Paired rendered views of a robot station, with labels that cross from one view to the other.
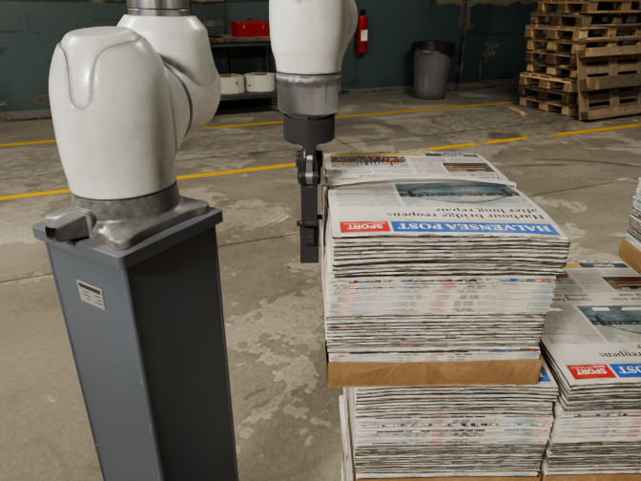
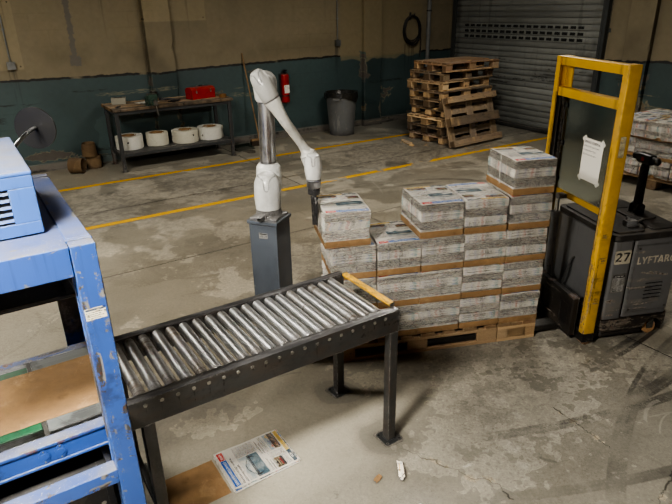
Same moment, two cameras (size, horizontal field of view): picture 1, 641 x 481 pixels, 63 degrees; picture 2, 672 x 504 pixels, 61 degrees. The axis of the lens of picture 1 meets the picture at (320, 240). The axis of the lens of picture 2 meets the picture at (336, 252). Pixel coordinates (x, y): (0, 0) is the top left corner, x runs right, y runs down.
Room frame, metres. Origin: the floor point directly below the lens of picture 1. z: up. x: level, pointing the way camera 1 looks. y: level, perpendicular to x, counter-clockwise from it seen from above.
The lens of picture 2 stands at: (-2.60, 0.51, 2.19)
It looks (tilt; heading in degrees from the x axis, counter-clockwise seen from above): 23 degrees down; 349
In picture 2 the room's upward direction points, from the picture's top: 1 degrees counter-clockwise
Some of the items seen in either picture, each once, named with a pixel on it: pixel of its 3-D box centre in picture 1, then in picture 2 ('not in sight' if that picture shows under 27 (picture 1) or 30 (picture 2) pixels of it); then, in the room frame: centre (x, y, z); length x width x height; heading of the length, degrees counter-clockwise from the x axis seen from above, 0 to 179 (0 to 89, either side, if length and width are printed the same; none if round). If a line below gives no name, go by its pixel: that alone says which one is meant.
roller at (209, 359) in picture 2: not in sight; (199, 347); (-0.29, 0.72, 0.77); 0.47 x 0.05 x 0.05; 22
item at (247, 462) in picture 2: not in sight; (256, 457); (-0.20, 0.51, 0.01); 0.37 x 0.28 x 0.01; 112
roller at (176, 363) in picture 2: not in sight; (171, 356); (-0.34, 0.84, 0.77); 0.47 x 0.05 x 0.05; 22
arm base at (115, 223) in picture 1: (116, 204); (267, 213); (0.74, 0.31, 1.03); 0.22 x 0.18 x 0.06; 148
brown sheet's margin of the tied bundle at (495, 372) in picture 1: (423, 339); (345, 238); (0.64, -0.15, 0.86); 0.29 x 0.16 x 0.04; 91
